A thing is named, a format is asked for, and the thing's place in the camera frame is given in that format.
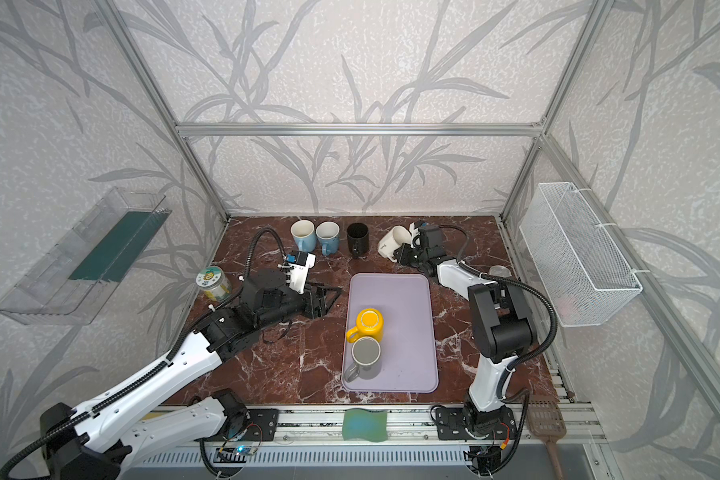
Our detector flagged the white upside-down mug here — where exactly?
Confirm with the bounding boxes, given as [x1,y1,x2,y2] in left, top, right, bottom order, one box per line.
[377,226,412,263]

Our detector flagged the blue patterned mug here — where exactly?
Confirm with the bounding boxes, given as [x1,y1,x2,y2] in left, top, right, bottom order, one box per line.
[315,221,340,256]

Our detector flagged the light blue mug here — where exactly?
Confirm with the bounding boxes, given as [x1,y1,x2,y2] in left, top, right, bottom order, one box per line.
[290,219,318,253]

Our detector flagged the grey mug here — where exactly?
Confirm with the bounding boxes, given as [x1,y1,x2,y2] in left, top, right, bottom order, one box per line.
[343,337,382,383]

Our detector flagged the black mug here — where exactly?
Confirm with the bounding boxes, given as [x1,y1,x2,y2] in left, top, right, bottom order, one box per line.
[347,222,370,259]

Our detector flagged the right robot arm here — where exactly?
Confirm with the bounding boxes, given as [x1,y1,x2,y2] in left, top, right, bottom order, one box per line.
[393,221,559,436]

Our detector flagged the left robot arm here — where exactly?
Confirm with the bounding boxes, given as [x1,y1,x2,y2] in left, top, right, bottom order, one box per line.
[0,227,343,479]

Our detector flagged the yellow mug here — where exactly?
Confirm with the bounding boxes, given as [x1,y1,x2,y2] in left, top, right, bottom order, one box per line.
[346,308,384,343]

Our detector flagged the lilac tray mat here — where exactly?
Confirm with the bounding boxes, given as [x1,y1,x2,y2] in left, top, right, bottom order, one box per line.
[342,273,439,393]

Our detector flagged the metal tin can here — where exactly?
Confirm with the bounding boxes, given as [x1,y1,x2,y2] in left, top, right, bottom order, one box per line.
[489,265,512,278]

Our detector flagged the green sponge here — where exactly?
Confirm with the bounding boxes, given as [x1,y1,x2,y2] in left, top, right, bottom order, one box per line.
[342,408,388,443]

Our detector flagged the left circuit board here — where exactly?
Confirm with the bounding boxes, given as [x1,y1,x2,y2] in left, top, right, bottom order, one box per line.
[213,445,258,464]

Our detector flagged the circuit board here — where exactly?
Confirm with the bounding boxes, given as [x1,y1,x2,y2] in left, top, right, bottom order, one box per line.
[213,445,258,464]
[464,446,502,477]

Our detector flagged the right circuit board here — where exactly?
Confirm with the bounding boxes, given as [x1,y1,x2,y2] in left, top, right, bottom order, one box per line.
[464,446,502,477]

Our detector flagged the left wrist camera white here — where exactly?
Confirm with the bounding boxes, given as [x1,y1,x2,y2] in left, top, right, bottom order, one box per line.
[281,250,316,294]

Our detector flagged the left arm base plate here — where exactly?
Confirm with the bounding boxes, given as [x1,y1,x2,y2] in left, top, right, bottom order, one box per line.
[232,408,280,443]

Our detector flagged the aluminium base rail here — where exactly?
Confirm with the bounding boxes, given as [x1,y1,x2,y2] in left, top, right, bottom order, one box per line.
[123,401,618,479]

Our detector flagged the white wire basket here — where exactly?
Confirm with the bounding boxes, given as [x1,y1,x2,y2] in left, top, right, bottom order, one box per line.
[520,182,643,328]

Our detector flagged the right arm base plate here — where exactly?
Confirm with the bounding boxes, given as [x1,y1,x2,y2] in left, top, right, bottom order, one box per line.
[429,405,517,442]

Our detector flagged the clear plastic wall shelf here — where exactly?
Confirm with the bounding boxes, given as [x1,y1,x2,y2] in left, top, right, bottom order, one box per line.
[0,187,172,326]

